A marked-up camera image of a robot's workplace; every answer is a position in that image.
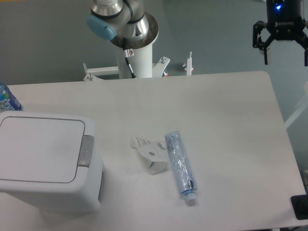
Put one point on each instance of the crumpled white paper carton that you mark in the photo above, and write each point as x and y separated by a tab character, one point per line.
155	154

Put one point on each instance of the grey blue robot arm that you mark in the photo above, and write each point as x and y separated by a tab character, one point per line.
127	25

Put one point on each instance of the crushed clear plastic bottle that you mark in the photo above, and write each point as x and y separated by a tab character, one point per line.
180	165

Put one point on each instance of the white push-lid trash can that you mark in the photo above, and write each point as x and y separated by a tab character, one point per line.
51	161

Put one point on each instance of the white frame at right edge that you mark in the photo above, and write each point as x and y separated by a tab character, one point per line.
300	107

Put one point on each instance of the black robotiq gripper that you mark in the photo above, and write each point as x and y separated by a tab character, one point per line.
285	22

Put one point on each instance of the blue labelled drink bottle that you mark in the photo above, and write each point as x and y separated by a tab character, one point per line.
8	102

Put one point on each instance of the black device at table edge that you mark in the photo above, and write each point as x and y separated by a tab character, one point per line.
300	206

